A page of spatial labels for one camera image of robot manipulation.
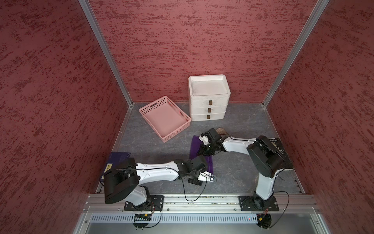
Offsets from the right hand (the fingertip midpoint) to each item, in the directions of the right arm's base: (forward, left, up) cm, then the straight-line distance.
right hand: (198, 156), depth 91 cm
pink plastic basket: (+26, +22, +6) cm, 34 cm away
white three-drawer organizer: (+30, -8, +24) cm, 39 cm away
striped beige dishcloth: (+16, -18, +2) cm, 24 cm away
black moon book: (+5, -54, 0) cm, 54 cm away
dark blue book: (-1, +53, +2) cm, 53 cm away
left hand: (-13, -1, +3) cm, 13 cm away
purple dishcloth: (+9, +1, 0) cm, 9 cm away
